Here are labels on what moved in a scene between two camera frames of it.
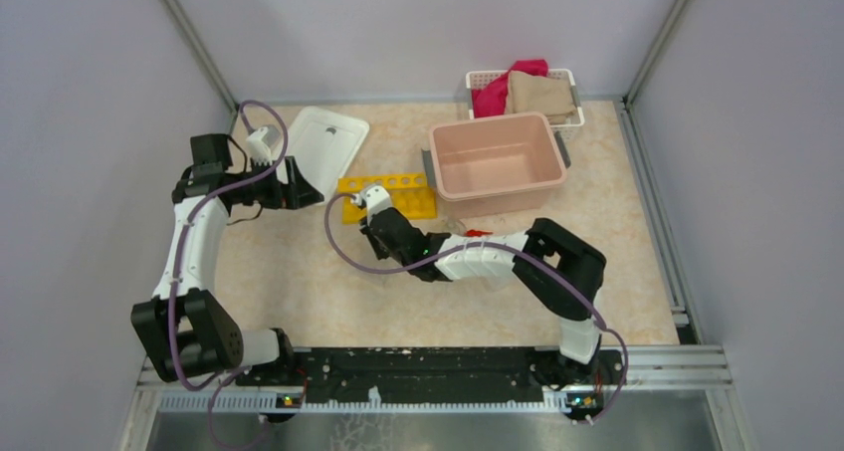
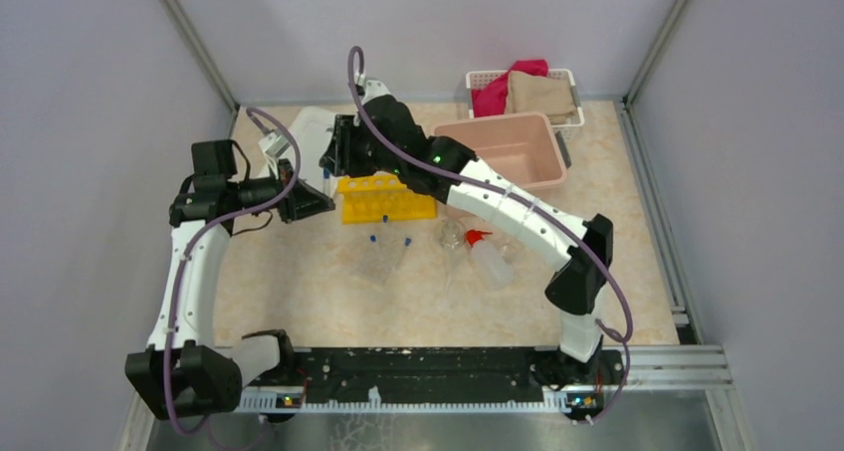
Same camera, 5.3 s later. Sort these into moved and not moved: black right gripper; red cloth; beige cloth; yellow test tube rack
Moved: black right gripper
Not moved: yellow test tube rack; red cloth; beige cloth
